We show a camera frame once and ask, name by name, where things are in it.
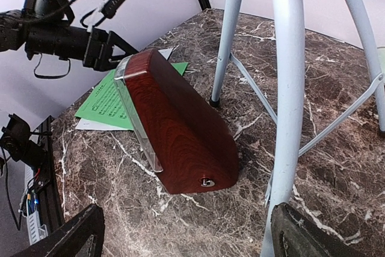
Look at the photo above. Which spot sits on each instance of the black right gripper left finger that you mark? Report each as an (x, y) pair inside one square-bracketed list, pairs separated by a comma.
[(83, 235)]

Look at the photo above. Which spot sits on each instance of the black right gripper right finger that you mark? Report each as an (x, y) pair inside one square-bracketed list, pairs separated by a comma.
[(294, 235)]

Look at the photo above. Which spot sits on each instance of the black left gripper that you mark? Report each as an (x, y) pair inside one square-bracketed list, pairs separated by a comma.
[(99, 49)]

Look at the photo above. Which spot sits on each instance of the green sheet music page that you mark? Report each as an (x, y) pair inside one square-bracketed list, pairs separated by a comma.
[(105, 103)]

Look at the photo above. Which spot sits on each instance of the white sheet music page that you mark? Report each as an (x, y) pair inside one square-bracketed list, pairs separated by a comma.
[(96, 124)]

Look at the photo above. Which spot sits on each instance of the red wooden metronome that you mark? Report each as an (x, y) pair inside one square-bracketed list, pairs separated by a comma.
[(186, 142)]

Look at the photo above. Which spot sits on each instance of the light blue music stand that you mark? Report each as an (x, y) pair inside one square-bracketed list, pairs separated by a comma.
[(288, 116)]

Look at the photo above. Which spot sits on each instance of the celadon green bowl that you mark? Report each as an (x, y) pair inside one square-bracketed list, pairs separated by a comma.
[(381, 55)]

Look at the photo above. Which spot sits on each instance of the black front rail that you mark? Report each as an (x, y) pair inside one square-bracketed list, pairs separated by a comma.
[(49, 206)]

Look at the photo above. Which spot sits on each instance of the white slotted cable duct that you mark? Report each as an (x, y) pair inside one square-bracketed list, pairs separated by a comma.
[(36, 230)]

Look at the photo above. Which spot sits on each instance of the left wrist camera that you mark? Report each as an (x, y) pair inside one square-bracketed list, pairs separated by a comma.
[(110, 8)]

